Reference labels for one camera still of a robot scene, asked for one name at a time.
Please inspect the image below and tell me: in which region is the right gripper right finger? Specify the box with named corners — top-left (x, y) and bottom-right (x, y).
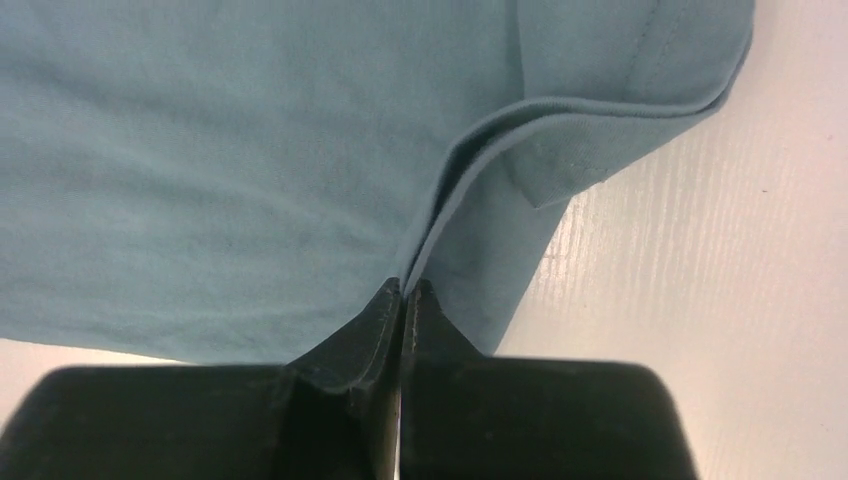
top-left (400, 280), bottom-right (491, 479)

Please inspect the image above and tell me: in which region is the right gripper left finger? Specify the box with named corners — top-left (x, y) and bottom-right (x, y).
top-left (286, 278), bottom-right (402, 479)

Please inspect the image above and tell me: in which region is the blue-grey t shirt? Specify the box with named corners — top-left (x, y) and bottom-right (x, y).
top-left (1, 1), bottom-right (755, 363)

